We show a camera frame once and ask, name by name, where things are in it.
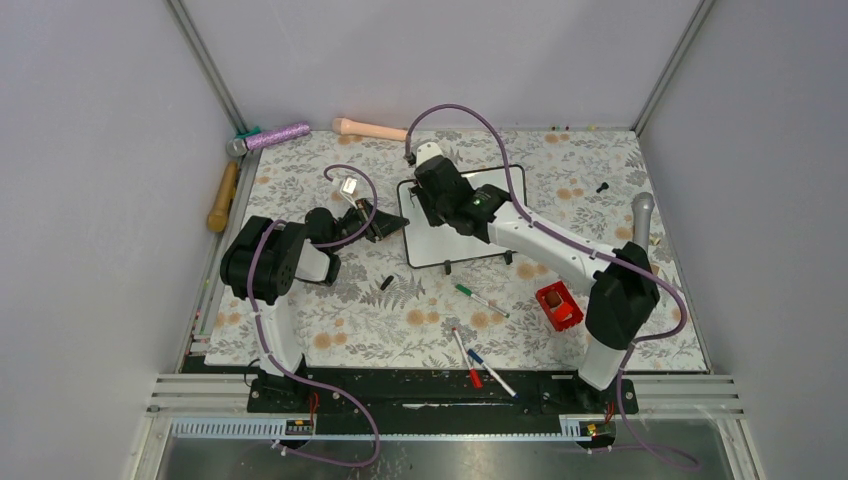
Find red plastic box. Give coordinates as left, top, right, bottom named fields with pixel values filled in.
left=535, top=281, right=584, bottom=332

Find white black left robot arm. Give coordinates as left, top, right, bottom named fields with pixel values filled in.
left=219, top=199, right=410, bottom=411

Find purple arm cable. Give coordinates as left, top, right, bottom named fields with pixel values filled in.
left=246, top=163, right=382, bottom=469
left=405, top=103, right=704, bottom=473

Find brown cylinder in box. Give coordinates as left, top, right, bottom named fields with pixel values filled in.
left=544, top=291, right=562, bottom=310

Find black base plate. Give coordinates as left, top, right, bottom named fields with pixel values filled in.
left=247, top=366, right=639, bottom=436

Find small black-framed whiteboard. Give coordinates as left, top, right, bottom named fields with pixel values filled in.
left=397, top=164, right=527, bottom=275

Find blue capped marker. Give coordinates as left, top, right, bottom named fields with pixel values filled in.
left=467, top=349, right=518, bottom=399

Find purple glitter microphone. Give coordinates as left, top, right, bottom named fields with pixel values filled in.
left=225, top=122, right=311, bottom=157

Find black marker cap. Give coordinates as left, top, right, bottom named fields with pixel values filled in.
left=380, top=275, right=394, bottom=291

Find gold toy microphone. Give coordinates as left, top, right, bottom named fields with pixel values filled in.
left=206, top=161, right=239, bottom=233

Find red capped marker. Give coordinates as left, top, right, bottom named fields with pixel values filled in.
left=452, top=327, right=483, bottom=389

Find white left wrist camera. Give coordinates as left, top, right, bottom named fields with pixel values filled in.
left=334, top=176, right=358, bottom=202

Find silver toy microphone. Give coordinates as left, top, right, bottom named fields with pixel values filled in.
left=631, top=192, right=655, bottom=252

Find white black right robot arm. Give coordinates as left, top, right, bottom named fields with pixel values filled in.
left=412, top=154, right=660, bottom=412

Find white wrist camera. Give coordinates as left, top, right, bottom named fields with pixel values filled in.
left=404, top=141, right=443, bottom=167
left=334, top=176, right=358, bottom=202

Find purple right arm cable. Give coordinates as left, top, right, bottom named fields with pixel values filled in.
left=405, top=103, right=704, bottom=473

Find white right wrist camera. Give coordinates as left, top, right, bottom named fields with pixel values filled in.
left=404, top=141, right=443, bottom=167

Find floral table mat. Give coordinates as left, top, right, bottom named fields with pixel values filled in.
left=201, top=127, right=710, bottom=374

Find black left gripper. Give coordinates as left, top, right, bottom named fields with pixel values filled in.
left=328, top=197, right=409, bottom=252

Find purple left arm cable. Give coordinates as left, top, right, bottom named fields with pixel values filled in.
left=246, top=163, right=382, bottom=469

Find peach toy microphone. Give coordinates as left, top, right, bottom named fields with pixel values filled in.
left=332, top=117, right=407, bottom=142

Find green capped marker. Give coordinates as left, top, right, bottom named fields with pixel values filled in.
left=455, top=284, right=510, bottom=318

